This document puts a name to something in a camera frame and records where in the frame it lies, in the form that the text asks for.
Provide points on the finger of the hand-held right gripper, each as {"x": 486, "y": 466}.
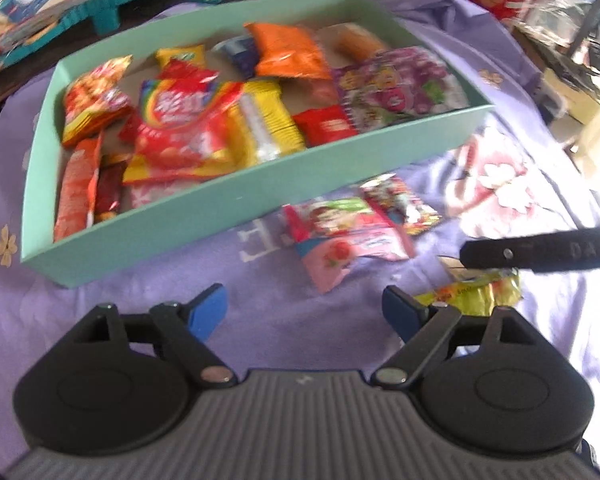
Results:
{"x": 530, "y": 252}

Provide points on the yellow silver-seam biscuit packet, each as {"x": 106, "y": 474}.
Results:
{"x": 267, "y": 120}

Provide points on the teal plastic toy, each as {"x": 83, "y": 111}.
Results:
{"x": 105, "y": 15}

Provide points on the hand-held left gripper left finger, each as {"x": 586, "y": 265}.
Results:
{"x": 207, "y": 310}

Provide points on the yellow green snack packet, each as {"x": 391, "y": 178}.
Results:
{"x": 480, "y": 295}

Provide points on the pink strawberry candy packet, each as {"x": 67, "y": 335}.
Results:
{"x": 340, "y": 257}

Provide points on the small red packet white logo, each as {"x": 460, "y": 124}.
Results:
{"x": 325, "y": 125}

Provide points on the yellow cardboard box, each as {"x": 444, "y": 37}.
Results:
{"x": 575, "y": 97}

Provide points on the red rainbow candy packet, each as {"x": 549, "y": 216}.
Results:
{"x": 180, "y": 135}

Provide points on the pink green candy packet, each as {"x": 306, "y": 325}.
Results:
{"x": 337, "y": 212}

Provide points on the blue purple snack packet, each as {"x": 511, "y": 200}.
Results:
{"x": 240, "y": 55}

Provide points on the small multicoloured candy packet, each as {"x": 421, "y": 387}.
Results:
{"x": 402, "y": 205}

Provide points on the brown chocolate wafer packet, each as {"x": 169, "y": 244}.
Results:
{"x": 109, "y": 190}

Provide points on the teal cardboard box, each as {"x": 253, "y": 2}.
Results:
{"x": 180, "y": 240}

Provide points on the yellow snack bar packet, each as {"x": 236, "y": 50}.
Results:
{"x": 182, "y": 55}

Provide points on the large purple candy packet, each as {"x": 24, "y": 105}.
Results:
{"x": 400, "y": 87}

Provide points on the brown cake clear packet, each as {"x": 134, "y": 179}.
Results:
{"x": 357, "y": 40}

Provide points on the pink white patterned candy packet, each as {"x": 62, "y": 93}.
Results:
{"x": 147, "y": 196}

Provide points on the orange red snack packet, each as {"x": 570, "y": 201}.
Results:
{"x": 92, "y": 100}

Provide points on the purple floral blanket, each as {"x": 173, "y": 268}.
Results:
{"x": 280, "y": 305}

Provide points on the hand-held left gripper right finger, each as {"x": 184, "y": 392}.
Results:
{"x": 400, "y": 310}

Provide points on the long orange snack packet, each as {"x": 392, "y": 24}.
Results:
{"x": 77, "y": 190}

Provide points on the small red orange packet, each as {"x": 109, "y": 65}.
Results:
{"x": 190, "y": 72}

